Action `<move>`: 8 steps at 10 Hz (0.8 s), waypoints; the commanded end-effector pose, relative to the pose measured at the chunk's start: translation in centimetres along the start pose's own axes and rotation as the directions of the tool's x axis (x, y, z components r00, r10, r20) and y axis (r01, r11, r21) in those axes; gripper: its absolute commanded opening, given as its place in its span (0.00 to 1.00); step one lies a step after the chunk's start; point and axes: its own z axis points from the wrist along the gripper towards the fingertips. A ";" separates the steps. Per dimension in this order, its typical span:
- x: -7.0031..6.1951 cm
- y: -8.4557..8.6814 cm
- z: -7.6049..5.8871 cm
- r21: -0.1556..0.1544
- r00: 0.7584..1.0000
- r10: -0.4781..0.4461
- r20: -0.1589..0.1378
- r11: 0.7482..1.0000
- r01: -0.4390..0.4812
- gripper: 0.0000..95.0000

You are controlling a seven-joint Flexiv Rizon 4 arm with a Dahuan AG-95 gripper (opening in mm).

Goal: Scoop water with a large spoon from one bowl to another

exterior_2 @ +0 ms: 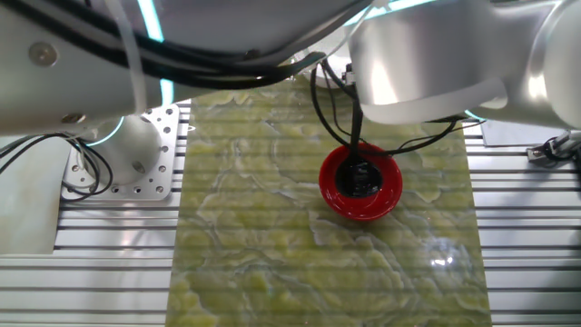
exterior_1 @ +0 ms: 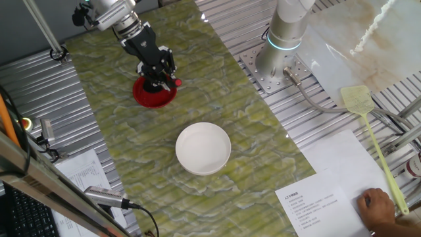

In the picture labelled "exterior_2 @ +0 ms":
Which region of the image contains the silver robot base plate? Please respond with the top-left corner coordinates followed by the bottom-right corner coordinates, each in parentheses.
top-left (60, 103), bottom-right (182, 202)

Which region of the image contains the green marble pattern mat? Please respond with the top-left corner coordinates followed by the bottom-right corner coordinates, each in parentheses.
top-left (165, 74), bottom-right (494, 327)

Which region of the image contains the looped black cable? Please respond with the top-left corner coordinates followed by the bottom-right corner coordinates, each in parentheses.
top-left (0, 131), bottom-right (114, 203)

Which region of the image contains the paper with dense printed table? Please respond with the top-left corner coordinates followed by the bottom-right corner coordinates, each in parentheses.
top-left (480, 120), bottom-right (557, 147)

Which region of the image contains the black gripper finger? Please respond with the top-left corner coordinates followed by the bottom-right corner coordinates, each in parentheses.
top-left (340, 63), bottom-right (358, 87)

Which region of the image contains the black ladle with red tip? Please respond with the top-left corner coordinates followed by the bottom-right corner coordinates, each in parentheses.
top-left (334, 84), bottom-right (385, 200)

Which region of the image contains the small camera mount clamp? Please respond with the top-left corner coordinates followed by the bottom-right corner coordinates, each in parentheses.
top-left (526, 131), bottom-right (581, 165)

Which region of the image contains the black cable with plug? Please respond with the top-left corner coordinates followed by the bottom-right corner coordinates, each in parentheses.
top-left (310, 61), bottom-right (487, 158)

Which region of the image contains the red bowl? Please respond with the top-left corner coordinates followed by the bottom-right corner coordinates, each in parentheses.
top-left (318, 142), bottom-right (404, 223)

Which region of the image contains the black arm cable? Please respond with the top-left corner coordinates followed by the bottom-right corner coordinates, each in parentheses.
top-left (0, 0), bottom-right (328, 91)

